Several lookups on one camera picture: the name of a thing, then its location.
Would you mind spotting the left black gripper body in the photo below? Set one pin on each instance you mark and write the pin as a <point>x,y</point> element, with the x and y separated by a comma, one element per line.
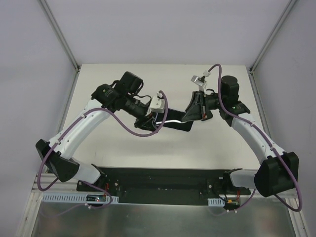
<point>148,118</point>

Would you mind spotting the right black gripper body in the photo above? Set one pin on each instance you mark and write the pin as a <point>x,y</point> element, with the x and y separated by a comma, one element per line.
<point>202,106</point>

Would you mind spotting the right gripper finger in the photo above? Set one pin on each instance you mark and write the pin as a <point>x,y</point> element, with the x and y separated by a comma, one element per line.
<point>192,113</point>
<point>197,101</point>

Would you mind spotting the black smartphone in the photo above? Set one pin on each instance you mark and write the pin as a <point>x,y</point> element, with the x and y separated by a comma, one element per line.
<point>174,121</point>

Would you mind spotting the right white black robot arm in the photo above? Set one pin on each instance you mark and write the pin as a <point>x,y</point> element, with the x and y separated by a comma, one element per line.
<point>278,169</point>

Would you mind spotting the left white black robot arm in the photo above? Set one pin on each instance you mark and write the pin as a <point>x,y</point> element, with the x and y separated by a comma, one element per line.
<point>57,153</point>

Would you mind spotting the reflective metal sheet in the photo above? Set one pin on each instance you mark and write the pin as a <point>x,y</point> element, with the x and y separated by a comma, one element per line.
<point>260,218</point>

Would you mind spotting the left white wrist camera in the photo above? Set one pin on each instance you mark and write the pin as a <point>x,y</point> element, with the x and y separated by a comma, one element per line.
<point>157,103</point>

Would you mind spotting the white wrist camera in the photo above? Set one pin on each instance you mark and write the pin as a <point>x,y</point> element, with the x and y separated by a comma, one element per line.
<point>157,103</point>
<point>200,81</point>

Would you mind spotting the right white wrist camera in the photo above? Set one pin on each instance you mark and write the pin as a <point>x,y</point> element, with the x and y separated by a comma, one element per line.
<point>200,81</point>

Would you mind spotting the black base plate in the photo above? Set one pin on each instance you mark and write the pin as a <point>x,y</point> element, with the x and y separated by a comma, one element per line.
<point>166,186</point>

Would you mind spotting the right white cable duct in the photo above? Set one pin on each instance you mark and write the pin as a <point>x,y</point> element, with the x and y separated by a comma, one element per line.
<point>215,202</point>

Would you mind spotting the white cable duct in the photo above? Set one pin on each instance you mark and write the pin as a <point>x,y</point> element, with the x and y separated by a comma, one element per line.
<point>79,198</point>
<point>215,202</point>

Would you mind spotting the left aluminium frame post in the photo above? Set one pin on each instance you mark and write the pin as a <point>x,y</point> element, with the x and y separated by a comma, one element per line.
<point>58,33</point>

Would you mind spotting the aluminium frame post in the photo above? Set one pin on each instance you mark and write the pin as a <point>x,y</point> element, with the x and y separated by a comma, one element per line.
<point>58,33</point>
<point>273,34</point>

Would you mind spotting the aluminium rail profile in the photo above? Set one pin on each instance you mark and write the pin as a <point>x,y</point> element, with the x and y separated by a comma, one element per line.
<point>58,186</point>

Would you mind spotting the left white cable duct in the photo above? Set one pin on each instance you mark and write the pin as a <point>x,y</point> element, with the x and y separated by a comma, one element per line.
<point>79,198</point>

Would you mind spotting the right aluminium frame post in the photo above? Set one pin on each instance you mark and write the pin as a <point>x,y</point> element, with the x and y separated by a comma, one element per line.
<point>273,34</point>

